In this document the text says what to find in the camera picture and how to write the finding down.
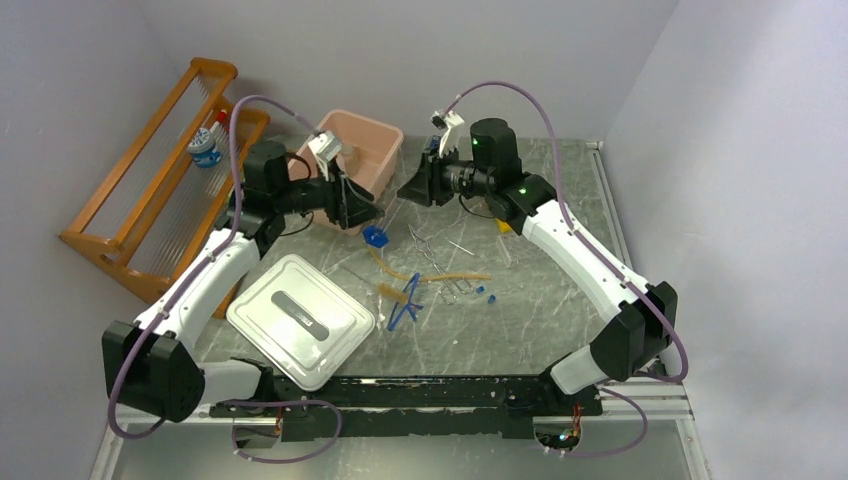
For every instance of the red capped marker pen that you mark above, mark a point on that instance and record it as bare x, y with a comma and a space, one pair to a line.
221, 122

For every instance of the yellow test tube rack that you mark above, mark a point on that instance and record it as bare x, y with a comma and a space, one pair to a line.
503, 227

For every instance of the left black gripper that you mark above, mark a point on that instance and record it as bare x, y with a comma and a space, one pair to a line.
356, 213

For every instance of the pink plastic bin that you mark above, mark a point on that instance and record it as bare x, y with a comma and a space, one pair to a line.
379, 145

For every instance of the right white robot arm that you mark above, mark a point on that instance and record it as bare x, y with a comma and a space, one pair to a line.
638, 314

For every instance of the blue white round container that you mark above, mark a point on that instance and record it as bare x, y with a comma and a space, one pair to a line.
203, 149

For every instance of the wooden drying rack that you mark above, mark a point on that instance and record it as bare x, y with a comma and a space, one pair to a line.
153, 212

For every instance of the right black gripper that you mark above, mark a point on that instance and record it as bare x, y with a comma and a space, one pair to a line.
429, 172

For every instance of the aluminium frame rail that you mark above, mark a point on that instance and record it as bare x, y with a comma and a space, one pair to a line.
164, 400

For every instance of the clear glass rod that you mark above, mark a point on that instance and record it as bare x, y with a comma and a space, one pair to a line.
460, 248

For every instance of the black mounting rail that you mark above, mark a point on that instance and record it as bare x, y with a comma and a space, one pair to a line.
394, 406

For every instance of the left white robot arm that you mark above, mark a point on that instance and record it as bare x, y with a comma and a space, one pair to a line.
148, 363

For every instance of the white bin lid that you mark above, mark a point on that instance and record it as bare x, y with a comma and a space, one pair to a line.
301, 321

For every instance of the test tube brush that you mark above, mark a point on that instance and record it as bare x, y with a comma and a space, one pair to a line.
391, 293

